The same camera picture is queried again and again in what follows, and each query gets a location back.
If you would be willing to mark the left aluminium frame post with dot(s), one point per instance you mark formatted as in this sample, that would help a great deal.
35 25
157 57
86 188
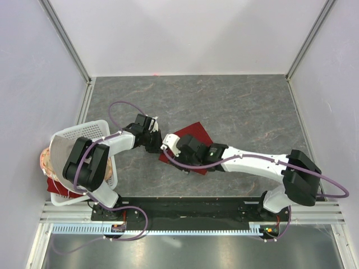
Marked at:
63 35

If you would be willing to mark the right aluminium frame post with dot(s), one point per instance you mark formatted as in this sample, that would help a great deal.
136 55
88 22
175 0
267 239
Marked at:
309 39

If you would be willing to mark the aluminium frame post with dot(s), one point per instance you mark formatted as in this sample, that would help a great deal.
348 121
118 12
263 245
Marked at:
63 35
309 39

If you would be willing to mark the red cloth in basket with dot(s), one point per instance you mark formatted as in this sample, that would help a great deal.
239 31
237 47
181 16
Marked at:
57 188

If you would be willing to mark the white slotted cable duct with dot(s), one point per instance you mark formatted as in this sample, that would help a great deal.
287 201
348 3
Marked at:
113 229

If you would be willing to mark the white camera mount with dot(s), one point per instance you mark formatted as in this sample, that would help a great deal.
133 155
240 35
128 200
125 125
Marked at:
170 142
154 126

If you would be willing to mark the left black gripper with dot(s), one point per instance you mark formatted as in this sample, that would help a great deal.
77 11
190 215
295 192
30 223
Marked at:
156 148

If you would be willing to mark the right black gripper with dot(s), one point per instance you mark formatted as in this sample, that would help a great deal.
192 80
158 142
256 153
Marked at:
184 168

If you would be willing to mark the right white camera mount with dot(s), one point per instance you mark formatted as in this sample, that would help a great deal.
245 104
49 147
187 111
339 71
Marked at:
170 142

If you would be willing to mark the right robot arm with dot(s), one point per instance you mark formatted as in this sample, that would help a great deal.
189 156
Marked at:
297 175

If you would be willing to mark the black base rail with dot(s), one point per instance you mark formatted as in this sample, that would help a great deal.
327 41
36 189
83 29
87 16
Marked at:
167 212

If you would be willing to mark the red cloth napkin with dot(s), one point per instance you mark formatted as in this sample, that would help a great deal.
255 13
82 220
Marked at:
198 132

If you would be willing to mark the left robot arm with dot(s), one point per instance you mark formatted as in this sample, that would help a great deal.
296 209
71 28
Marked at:
86 163

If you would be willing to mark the white plastic basket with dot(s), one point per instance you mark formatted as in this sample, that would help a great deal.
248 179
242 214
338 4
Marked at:
93 130

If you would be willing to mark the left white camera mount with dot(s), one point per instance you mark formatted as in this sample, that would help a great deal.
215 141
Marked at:
154 126

